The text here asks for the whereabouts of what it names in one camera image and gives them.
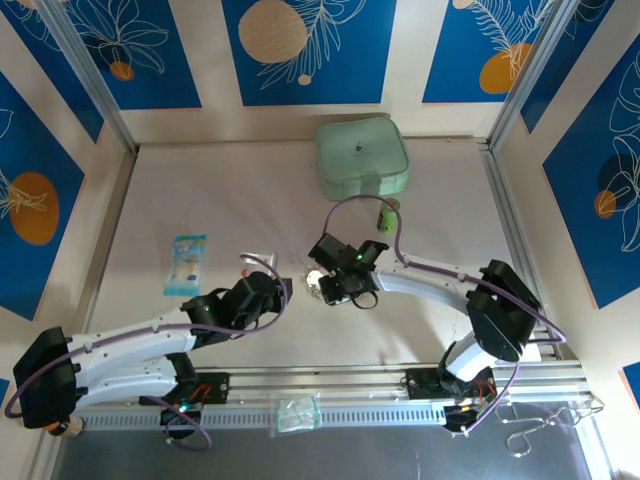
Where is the silver keyring with chain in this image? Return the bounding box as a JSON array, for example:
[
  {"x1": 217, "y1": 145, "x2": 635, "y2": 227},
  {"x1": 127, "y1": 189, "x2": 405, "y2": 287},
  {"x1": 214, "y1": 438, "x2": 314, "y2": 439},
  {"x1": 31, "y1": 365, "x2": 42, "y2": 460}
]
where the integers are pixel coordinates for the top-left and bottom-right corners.
[{"x1": 298, "y1": 266, "x2": 327, "y2": 305}]

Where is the green cylindrical bottle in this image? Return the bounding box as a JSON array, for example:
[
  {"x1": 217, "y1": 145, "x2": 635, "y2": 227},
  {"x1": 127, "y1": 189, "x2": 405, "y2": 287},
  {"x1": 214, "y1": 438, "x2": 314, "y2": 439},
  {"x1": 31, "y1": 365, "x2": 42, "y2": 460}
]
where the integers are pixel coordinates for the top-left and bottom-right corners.
[{"x1": 375, "y1": 198, "x2": 403, "y2": 234}]

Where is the blue snack packet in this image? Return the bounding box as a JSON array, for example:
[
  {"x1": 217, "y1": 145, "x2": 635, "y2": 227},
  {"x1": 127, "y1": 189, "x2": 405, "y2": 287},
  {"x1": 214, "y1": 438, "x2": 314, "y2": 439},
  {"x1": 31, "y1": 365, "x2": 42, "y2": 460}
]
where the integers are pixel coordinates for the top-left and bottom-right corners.
[{"x1": 163, "y1": 233, "x2": 209, "y2": 297}]

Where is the mint green zip pouch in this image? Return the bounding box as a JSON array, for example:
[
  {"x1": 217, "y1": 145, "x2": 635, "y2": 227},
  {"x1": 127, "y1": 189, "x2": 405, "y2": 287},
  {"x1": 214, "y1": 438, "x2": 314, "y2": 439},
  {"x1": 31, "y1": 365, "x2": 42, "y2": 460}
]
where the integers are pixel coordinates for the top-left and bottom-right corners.
[{"x1": 315, "y1": 115, "x2": 412, "y2": 204}]

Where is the clear plastic bag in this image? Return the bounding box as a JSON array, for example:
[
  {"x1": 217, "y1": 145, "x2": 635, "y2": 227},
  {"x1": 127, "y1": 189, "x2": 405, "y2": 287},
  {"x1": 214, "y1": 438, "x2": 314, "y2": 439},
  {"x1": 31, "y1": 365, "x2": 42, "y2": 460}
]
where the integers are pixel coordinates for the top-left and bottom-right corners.
[{"x1": 269, "y1": 392, "x2": 322, "y2": 439}]

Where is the black controller board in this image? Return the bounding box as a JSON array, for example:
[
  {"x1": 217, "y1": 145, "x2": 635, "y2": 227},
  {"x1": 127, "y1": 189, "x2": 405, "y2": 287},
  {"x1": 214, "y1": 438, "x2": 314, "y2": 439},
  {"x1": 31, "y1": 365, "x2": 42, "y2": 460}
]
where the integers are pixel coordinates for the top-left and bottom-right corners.
[
  {"x1": 159, "y1": 403, "x2": 202, "y2": 432},
  {"x1": 443, "y1": 402, "x2": 484, "y2": 434}
]

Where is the small bottle with orange cap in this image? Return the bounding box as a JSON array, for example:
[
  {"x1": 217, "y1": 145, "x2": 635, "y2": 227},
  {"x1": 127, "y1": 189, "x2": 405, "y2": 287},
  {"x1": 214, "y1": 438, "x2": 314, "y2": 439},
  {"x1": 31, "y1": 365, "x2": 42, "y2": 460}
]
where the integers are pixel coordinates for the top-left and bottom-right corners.
[{"x1": 47, "y1": 418, "x2": 85, "y2": 440}]

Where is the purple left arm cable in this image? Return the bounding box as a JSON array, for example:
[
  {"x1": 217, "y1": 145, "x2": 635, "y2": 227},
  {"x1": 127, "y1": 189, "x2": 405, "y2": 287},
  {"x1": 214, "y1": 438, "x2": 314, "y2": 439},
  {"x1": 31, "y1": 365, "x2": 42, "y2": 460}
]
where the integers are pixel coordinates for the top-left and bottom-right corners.
[{"x1": 3, "y1": 253, "x2": 294, "y2": 451}]

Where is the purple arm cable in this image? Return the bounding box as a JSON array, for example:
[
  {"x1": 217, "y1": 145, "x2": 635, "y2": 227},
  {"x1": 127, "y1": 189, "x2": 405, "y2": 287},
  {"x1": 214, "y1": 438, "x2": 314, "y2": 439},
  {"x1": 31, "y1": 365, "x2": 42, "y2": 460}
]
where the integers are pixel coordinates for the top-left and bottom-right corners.
[
  {"x1": 3, "y1": 253, "x2": 294, "y2": 451},
  {"x1": 324, "y1": 194, "x2": 569, "y2": 436}
]

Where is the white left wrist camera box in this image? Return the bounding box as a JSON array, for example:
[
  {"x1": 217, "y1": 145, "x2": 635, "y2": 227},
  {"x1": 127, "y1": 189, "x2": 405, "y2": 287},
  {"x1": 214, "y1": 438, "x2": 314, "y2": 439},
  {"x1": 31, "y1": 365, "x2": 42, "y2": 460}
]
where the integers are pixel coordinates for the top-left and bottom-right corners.
[{"x1": 238, "y1": 251, "x2": 280, "y2": 269}]

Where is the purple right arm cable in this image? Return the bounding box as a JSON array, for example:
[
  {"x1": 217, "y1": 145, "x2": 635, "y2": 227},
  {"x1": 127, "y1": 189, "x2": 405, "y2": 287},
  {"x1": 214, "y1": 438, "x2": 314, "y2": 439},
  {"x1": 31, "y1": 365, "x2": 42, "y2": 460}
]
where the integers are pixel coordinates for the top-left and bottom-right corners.
[{"x1": 324, "y1": 194, "x2": 569, "y2": 436}]

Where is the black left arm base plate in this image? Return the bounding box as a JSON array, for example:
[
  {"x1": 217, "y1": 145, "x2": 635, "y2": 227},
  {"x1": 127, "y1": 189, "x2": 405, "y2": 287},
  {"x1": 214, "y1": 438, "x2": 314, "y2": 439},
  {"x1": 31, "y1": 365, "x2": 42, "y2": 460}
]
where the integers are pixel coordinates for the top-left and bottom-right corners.
[{"x1": 139, "y1": 372, "x2": 231, "y2": 407}]

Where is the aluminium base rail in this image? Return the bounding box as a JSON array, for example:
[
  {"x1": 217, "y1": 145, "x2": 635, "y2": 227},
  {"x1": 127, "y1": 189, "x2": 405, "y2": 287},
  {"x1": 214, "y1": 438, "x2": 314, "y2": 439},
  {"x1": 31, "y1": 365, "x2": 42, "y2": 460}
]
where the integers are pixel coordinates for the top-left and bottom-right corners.
[{"x1": 74, "y1": 360, "x2": 601, "y2": 404}]

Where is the grey slotted cable duct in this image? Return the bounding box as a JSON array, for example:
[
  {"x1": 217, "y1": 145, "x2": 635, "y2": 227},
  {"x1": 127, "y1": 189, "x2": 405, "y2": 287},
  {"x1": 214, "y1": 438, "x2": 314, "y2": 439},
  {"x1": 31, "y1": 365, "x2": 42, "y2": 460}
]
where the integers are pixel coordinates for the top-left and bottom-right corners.
[{"x1": 79, "y1": 402, "x2": 451, "y2": 432}]

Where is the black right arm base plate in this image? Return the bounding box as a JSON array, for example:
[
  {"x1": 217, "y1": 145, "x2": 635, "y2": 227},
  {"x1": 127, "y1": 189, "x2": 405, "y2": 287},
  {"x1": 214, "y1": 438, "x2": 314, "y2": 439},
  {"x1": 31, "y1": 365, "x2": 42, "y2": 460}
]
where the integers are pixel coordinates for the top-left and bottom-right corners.
[{"x1": 402, "y1": 367, "x2": 496, "y2": 401}]

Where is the aluminium side rail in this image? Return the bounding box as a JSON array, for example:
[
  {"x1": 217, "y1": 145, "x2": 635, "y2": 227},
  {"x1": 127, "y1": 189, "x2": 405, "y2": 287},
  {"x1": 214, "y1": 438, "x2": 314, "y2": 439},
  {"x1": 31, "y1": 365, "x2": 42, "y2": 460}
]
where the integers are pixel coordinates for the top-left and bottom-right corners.
[
  {"x1": 479, "y1": 142, "x2": 561, "y2": 359},
  {"x1": 74, "y1": 147, "x2": 140, "y2": 346}
]

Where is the thin white wire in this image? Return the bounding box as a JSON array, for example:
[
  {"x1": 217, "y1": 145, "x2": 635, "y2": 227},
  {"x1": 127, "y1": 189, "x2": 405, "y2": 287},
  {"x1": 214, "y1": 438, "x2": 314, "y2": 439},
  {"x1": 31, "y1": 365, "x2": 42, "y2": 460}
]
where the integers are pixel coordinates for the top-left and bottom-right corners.
[{"x1": 499, "y1": 397, "x2": 604, "y2": 459}]

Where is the aluminium corner post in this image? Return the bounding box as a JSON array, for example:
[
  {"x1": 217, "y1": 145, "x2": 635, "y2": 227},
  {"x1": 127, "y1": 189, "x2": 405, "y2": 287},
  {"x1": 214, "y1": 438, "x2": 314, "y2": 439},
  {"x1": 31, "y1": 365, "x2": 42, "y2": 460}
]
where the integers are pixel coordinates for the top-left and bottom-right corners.
[
  {"x1": 486, "y1": 0, "x2": 577, "y2": 150},
  {"x1": 37, "y1": 0, "x2": 140, "y2": 151}
]

